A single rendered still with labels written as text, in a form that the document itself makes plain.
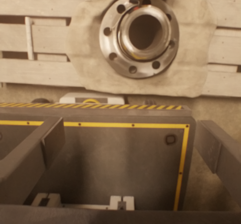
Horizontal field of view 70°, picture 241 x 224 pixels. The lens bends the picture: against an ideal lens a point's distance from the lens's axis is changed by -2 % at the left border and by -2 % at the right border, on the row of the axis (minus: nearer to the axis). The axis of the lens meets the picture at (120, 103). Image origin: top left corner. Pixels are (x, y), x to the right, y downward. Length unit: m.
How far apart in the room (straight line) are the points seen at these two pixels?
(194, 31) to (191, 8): 0.07
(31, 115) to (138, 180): 0.40
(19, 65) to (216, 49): 0.73
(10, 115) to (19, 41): 0.28
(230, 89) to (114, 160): 0.51
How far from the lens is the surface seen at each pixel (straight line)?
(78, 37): 0.65
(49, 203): 0.70
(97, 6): 0.65
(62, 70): 0.70
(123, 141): 0.55
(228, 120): 1.00
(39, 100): 0.81
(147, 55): 0.41
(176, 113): 0.53
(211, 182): 1.17
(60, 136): 0.16
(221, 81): 0.76
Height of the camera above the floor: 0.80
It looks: 72 degrees down
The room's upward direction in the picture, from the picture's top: 174 degrees counter-clockwise
